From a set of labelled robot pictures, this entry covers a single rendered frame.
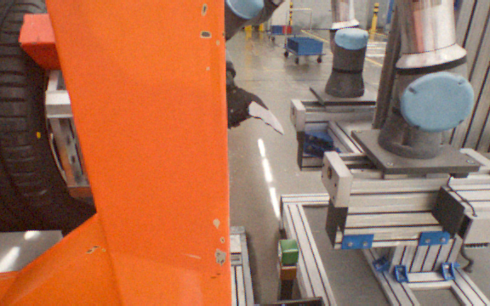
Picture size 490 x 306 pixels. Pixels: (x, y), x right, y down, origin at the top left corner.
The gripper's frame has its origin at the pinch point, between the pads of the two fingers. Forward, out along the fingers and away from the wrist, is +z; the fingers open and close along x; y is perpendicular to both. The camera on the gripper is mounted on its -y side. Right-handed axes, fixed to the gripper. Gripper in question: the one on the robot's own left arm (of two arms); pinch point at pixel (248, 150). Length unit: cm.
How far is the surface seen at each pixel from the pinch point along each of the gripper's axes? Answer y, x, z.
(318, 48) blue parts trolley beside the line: 509, -113, -280
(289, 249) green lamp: 11.4, 2.0, 20.9
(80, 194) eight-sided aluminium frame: -0.2, 40.6, -7.6
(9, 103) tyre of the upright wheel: -18.6, 35.8, -22.9
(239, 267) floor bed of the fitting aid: 83, 39, 23
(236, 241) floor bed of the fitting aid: 93, 39, 12
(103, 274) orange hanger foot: -20.0, 22.8, 13.5
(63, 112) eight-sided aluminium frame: -11.5, 30.7, -20.7
